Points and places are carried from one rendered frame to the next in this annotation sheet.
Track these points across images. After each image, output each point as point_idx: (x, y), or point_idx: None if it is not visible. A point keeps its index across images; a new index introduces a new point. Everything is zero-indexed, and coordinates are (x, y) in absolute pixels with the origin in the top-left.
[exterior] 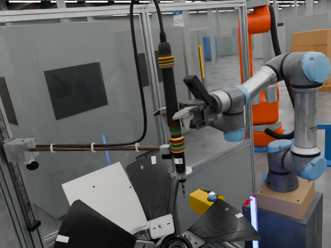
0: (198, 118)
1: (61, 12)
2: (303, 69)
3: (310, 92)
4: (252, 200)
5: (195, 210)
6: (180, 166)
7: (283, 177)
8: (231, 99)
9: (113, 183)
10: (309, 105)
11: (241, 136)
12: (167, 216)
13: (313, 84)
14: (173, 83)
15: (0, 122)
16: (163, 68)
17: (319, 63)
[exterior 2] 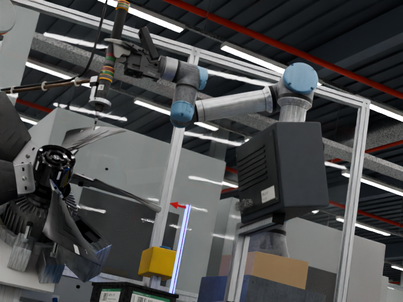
0: (135, 62)
1: (96, 21)
2: (282, 74)
3: (289, 103)
4: (186, 208)
5: (140, 271)
6: (99, 92)
7: (260, 235)
8: (179, 65)
9: None
10: (286, 118)
11: (183, 109)
12: (72, 151)
13: (290, 93)
14: (120, 21)
15: None
16: (117, 8)
17: (300, 71)
